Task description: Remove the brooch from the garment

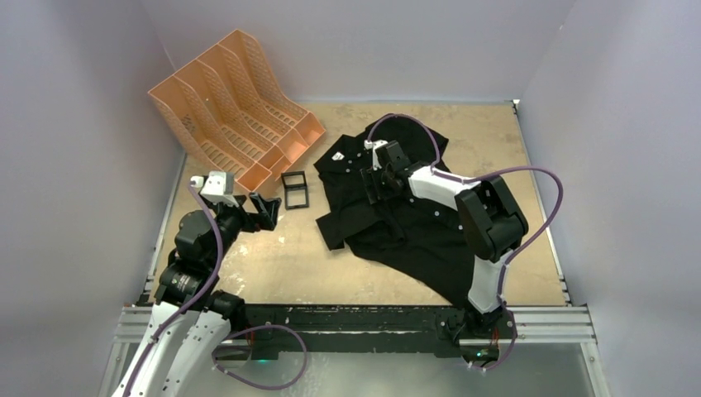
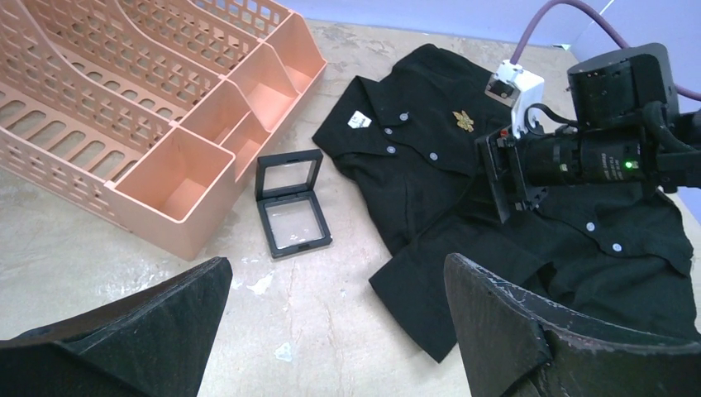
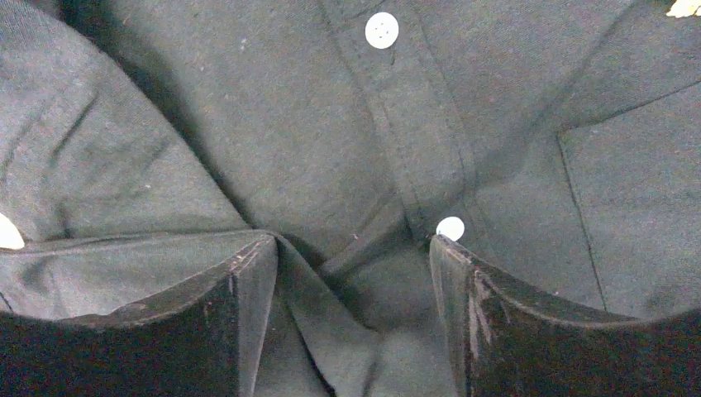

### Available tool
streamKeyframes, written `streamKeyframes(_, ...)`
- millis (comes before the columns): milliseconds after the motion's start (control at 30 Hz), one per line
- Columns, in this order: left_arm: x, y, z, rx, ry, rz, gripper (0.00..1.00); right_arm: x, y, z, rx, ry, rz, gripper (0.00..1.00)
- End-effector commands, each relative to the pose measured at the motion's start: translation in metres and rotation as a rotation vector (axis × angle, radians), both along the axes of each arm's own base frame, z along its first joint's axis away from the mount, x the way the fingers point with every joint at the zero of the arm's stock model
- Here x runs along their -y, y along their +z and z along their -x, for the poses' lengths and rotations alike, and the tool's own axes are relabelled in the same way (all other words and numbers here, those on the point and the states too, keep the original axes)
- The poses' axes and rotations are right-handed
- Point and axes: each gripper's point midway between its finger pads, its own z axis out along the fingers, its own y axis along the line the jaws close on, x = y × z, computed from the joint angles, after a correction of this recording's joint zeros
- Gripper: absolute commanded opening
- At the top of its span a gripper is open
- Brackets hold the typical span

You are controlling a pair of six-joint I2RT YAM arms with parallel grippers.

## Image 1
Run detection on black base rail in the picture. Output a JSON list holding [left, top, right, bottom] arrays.
[[214, 304, 515, 361]]

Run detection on small black rectangular frame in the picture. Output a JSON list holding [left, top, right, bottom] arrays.
[[280, 170, 310, 210]]

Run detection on orange plastic file organizer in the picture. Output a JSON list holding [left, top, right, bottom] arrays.
[[148, 30, 326, 195]]

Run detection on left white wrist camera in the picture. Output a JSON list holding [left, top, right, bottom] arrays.
[[189, 170, 241, 208]]

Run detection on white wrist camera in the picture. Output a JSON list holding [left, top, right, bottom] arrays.
[[189, 170, 241, 208], [364, 140, 388, 170]]

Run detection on black button shirt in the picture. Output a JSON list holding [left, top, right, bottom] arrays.
[[314, 117, 475, 309]]

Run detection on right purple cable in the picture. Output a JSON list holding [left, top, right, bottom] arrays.
[[365, 113, 565, 374]]

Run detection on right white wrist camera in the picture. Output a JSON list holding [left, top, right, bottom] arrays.
[[364, 140, 388, 170]]

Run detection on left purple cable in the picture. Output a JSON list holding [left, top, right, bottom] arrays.
[[121, 183, 309, 397]]

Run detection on purple cable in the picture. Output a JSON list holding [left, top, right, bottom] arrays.
[[121, 183, 309, 397], [365, 113, 565, 374]]

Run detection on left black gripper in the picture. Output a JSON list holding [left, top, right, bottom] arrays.
[[207, 190, 279, 267]]

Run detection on aluminium frame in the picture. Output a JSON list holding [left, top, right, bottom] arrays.
[[99, 299, 609, 396]]

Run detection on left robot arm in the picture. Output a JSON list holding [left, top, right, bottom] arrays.
[[113, 191, 281, 396]]

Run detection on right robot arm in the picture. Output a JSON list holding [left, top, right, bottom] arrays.
[[361, 140, 528, 337]]

